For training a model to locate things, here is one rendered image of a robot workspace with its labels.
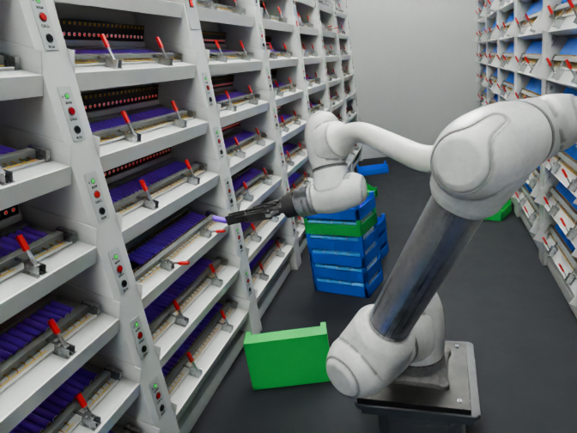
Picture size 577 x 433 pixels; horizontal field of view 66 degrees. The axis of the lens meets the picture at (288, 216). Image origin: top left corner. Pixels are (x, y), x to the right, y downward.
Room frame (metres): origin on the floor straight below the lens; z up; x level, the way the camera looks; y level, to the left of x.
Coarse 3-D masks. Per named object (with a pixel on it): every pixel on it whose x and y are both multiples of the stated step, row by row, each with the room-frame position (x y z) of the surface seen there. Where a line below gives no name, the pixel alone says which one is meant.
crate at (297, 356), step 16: (256, 336) 1.40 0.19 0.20; (272, 336) 1.38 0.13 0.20; (288, 336) 1.36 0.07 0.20; (304, 336) 1.35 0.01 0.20; (320, 336) 1.34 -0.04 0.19; (256, 352) 1.36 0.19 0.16; (272, 352) 1.36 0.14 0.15; (288, 352) 1.35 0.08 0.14; (304, 352) 1.35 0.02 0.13; (320, 352) 1.34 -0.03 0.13; (256, 368) 1.36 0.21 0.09; (272, 368) 1.36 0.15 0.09; (288, 368) 1.35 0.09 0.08; (304, 368) 1.35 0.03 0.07; (320, 368) 1.34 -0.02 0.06; (256, 384) 1.36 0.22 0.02; (272, 384) 1.36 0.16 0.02; (288, 384) 1.35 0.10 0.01
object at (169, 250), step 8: (208, 216) 1.65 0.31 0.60; (200, 224) 1.57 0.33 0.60; (192, 232) 1.50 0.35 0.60; (184, 240) 1.44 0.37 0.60; (192, 240) 1.47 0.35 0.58; (168, 248) 1.36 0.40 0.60; (176, 248) 1.39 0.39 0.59; (160, 256) 1.31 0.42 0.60; (152, 264) 1.26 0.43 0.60; (136, 272) 1.20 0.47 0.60; (144, 272) 1.22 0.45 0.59; (136, 280) 1.18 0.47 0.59; (144, 280) 1.19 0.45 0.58
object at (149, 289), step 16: (192, 208) 1.73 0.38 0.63; (208, 208) 1.70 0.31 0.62; (224, 224) 1.65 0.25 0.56; (208, 240) 1.51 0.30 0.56; (176, 256) 1.36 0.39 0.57; (192, 256) 1.39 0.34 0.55; (160, 272) 1.26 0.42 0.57; (176, 272) 1.29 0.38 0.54; (144, 288) 1.17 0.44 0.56; (160, 288) 1.20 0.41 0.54; (144, 304) 1.13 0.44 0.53
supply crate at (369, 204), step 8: (368, 200) 1.99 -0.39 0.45; (352, 208) 2.07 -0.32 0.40; (360, 208) 1.90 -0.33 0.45; (368, 208) 1.97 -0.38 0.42; (312, 216) 2.02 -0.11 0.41; (320, 216) 2.00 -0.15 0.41; (328, 216) 1.97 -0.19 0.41; (336, 216) 1.95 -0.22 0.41; (344, 216) 1.92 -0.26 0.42; (352, 216) 1.90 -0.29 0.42; (360, 216) 1.89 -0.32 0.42
